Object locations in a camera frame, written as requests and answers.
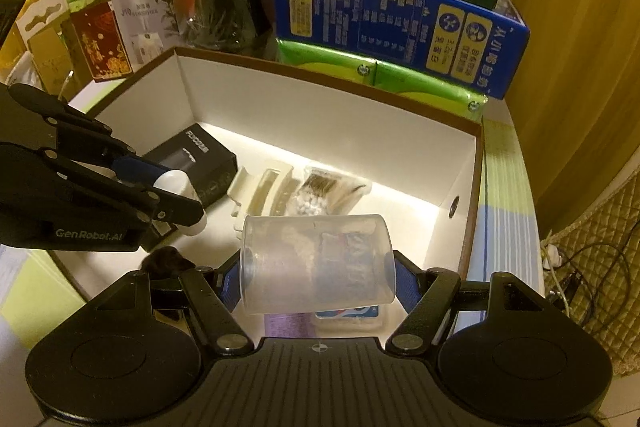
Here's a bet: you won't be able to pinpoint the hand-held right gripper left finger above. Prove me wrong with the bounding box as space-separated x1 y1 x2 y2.
94 252 254 356

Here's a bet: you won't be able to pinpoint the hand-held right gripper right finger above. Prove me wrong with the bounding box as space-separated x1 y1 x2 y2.
384 250 547 355

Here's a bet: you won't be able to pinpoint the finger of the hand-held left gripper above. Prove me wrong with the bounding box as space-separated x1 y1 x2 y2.
0 144 204 228
7 83 174 183

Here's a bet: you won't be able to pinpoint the small white bottle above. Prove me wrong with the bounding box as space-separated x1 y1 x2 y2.
152 170 209 238

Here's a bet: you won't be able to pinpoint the dark velvet scrunchie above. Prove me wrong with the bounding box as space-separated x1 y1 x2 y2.
141 247 196 281

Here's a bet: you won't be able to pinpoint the purple tube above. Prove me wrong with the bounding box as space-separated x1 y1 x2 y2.
264 313 321 339

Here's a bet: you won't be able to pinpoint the clear plastic cup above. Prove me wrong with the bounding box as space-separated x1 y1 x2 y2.
240 213 397 317

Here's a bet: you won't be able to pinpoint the white hair claw clip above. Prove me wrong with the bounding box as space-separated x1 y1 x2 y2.
227 162 302 234

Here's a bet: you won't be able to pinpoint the bag of cotton swabs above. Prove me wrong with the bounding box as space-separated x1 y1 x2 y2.
287 163 372 221

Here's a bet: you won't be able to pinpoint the brown cardboard box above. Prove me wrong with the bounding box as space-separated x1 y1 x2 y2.
52 47 487 344

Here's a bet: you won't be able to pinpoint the small black box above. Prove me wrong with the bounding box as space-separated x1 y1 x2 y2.
142 123 239 239

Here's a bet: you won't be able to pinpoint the blue and white packet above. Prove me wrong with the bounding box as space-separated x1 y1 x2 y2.
315 303 387 324

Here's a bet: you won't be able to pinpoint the red gift box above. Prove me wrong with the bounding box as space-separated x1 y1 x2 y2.
70 1 136 83

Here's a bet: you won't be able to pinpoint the white product box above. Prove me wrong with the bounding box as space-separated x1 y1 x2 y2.
110 0 189 74

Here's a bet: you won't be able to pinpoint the tan hanging package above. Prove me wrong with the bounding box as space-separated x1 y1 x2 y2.
16 0 77 96

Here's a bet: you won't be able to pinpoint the chair with quilted cover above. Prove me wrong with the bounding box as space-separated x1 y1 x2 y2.
540 167 640 379

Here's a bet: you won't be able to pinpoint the lime green carton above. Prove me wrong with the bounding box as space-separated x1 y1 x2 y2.
276 39 489 114

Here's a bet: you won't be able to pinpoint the blue carton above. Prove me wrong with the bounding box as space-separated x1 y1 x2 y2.
272 0 531 102

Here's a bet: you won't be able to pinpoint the yellow curtain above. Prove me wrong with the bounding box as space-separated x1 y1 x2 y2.
502 0 640 228

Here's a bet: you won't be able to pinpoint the black cables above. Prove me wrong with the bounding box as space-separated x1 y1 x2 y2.
542 237 640 339

